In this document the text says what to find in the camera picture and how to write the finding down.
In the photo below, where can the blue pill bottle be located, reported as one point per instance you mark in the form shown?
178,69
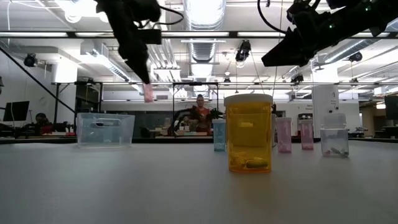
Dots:
219,135

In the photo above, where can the dark computer monitor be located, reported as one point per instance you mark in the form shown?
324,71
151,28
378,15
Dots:
17,111
391,107

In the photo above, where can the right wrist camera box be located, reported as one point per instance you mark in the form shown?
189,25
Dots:
303,11

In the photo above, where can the large orange pill bottle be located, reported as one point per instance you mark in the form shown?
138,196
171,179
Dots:
248,137

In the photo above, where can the clear plastic bin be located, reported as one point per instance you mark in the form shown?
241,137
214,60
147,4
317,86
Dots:
105,130

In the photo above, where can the black diagonal frame strut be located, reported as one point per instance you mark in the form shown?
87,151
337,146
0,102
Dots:
31,75

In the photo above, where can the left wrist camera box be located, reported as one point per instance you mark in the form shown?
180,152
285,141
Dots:
150,36

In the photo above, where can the salmon pill bottle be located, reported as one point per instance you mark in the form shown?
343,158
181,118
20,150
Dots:
148,93

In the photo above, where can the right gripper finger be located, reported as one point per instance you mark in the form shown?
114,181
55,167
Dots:
286,53

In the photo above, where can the white pillar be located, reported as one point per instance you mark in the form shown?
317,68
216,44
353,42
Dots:
325,105

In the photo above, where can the silver ceiling air duct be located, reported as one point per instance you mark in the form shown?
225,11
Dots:
203,15

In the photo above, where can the pink pill bottle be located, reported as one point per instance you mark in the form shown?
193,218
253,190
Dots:
284,135
307,135

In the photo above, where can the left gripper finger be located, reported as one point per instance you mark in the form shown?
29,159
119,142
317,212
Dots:
136,62

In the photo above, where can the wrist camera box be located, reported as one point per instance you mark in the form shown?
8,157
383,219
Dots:
303,11
150,36

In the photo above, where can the black overhead frame bar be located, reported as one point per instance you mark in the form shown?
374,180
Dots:
233,34

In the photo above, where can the clear bottle with grey capsules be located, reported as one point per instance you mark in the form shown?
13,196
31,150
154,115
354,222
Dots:
334,140

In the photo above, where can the person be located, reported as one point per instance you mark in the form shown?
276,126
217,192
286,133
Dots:
42,123
202,115

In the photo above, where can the black ceiling spotlight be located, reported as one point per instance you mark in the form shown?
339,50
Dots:
30,59
355,57
243,49
297,78

